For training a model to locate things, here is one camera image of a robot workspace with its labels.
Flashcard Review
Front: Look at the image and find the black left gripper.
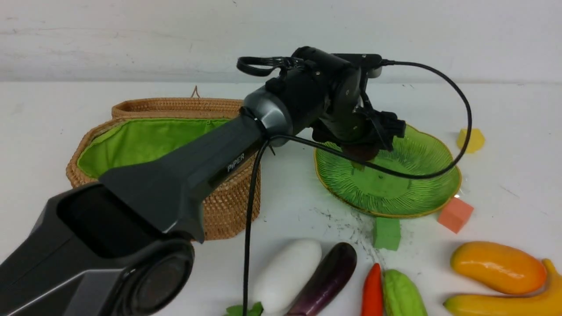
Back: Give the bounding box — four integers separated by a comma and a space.
312, 81, 406, 152

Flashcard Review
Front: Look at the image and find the orange foam cube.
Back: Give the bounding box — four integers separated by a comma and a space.
437, 197, 474, 234

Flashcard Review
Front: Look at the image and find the orange mango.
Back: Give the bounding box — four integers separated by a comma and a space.
450, 241, 547, 295

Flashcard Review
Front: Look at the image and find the green cucumber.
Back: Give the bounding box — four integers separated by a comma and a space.
382, 269, 428, 316

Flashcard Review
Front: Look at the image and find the purple eggplant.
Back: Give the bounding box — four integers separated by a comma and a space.
286, 242, 357, 316

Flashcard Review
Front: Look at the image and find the green leaf-shaped glass plate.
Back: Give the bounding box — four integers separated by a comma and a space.
314, 126, 462, 218

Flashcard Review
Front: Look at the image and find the red chili pepper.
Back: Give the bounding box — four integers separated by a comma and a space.
360, 263, 384, 316

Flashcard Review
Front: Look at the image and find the woven rattan basket lid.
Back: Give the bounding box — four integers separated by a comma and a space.
111, 87, 243, 119

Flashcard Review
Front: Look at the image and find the dark purple mangosteen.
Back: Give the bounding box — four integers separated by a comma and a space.
341, 144, 379, 162

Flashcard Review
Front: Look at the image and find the woven rattan basket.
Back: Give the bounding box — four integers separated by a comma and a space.
66, 117, 253, 240

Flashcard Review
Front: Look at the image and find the black cable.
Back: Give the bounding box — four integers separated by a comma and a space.
242, 60, 473, 316

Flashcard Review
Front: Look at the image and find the green foam cube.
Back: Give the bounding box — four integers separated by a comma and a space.
372, 217, 401, 251

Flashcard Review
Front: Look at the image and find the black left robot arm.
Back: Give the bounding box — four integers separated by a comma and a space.
1, 47, 405, 316

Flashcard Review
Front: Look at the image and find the white radish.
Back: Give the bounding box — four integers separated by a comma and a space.
247, 238, 323, 316

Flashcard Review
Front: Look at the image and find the yellow banana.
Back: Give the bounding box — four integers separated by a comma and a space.
443, 259, 562, 316

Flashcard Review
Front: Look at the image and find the yellow foam cube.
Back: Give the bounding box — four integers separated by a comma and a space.
456, 128, 485, 154

